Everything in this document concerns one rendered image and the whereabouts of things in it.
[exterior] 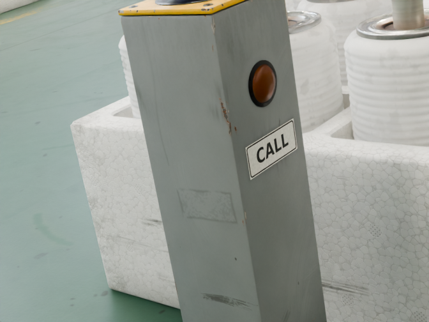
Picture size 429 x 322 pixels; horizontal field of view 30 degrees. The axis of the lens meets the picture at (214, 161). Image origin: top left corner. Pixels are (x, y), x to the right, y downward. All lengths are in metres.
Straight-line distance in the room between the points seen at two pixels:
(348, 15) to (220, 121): 0.30
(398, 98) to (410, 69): 0.02
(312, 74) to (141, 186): 0.19
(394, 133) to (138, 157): 0.24
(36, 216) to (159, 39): 0.62
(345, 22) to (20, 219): 0.52
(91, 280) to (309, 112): 0.33
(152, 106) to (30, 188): 0.69
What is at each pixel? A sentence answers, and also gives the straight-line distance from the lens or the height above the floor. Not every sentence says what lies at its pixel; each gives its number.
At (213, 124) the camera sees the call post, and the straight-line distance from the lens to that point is 0.45.
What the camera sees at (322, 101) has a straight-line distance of 0.64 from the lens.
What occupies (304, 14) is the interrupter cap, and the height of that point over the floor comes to 0.25.
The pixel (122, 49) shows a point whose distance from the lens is 0.72.
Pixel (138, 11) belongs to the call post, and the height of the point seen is 0.31.
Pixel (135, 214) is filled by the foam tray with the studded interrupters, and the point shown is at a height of 0.09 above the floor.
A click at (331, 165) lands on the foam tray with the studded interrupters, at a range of 0.58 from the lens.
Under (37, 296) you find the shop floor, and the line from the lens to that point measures 0.85.
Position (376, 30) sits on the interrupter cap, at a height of 0.25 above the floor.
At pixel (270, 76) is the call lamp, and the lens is 0.46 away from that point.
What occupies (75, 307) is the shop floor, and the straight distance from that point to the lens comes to 0.81.
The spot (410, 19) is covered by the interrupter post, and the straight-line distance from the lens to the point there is 0.59.
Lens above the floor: 0.39
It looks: 21 degrees down
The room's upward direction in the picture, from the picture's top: 10 degrees counter-clockwise
